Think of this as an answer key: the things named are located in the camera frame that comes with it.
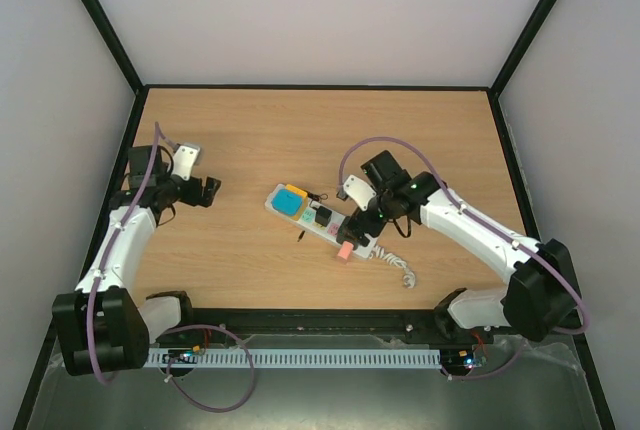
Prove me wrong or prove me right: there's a white power strip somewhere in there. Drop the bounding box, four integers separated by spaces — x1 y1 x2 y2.
264 184 390 260

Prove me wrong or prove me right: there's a pink cube plug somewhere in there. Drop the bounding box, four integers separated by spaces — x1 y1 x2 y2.
336 241 354 263

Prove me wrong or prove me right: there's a black adapter plug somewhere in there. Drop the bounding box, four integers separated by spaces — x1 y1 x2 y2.
314 206 333 227

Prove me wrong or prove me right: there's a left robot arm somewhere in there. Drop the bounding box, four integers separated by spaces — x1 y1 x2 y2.
52 143 221 382

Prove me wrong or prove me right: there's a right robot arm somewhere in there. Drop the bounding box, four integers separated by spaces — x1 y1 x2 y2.
337 151 580 342

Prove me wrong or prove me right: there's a yellow cube plug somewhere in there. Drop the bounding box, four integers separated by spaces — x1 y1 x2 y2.
285 184 308 217

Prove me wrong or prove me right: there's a blue cube plug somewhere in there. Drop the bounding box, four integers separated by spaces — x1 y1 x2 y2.
271 188 304 217

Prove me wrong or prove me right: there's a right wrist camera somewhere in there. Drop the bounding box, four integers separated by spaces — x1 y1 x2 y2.
337 175 377 211

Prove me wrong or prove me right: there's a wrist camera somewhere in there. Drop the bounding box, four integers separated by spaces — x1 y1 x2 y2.
172 143 202 181
337 175 377 211

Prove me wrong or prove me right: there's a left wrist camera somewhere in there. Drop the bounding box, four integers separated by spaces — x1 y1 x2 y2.
172 143 202 181

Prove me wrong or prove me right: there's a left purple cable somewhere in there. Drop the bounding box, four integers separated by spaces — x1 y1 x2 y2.
85 121 257 412

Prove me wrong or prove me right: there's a purple cable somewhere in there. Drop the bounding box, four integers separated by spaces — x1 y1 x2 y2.
338 136 591 382
85 121 257 412

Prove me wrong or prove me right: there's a white coiled power cord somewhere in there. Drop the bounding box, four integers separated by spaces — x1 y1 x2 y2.
370 245 417 291

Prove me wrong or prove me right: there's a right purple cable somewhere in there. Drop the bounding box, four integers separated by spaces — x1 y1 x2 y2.
338 136 591 382

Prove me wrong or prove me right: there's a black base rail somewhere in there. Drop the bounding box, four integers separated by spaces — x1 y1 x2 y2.
149 307 496 351

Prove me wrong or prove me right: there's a light blue slotted cable duct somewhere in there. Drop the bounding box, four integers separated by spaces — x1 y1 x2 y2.
144 348 441 370

